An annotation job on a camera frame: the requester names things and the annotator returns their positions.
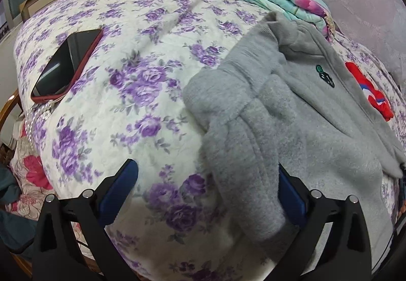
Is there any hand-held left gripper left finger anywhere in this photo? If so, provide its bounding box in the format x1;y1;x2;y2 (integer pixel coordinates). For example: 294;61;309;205
33;159;140;281

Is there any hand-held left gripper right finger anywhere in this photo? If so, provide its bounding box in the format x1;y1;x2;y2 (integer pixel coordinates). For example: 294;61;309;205
277;163;371;281

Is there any purple floral bed quilt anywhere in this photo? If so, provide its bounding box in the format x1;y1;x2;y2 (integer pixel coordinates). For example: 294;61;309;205
9;0;406;281

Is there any red floral sheet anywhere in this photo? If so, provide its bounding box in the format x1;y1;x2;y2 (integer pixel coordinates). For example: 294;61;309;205
9;122;99;269

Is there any bead phone charm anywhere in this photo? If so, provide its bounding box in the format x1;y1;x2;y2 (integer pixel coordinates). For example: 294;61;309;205
24;100;61;142

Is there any dark teal cloth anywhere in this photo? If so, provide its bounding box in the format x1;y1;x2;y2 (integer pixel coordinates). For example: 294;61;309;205
0;164;37;253

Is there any red garment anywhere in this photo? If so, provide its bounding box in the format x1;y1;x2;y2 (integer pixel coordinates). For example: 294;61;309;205
345;62;394;122

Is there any curved wooden chair rail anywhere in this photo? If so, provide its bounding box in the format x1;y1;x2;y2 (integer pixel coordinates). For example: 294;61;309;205
0;89;23;145

